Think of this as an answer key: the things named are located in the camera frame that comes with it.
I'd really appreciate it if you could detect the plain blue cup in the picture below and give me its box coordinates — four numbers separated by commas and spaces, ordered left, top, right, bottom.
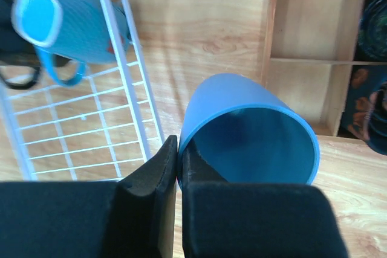
178, 73, 320, 184

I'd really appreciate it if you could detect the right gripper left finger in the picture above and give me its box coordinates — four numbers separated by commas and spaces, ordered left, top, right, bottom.
1, 135, 177, 257

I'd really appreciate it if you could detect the wooden compartment tray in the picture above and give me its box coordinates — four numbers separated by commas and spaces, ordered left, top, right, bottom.
262, 0, 386, 139

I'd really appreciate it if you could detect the blue floral mug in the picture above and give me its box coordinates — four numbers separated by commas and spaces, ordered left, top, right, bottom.
11, 0, 115, 86

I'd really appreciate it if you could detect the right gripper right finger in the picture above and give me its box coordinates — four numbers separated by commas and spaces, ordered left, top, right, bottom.
180, 144, 348, 257

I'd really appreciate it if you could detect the dark coiled item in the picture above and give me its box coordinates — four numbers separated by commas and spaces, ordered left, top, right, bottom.
340, 65, 386, 155
354, 0, 386, 62

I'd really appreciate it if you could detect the dark coiled item left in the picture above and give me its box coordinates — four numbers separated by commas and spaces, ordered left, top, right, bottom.
340, 65, 386, 155

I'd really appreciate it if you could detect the white wire dish rack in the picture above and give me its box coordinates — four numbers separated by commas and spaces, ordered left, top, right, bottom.
1, 0, 164, 181

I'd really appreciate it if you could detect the dark coiled item middle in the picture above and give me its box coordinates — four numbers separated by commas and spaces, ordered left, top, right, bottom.
354, 0, 386, 62

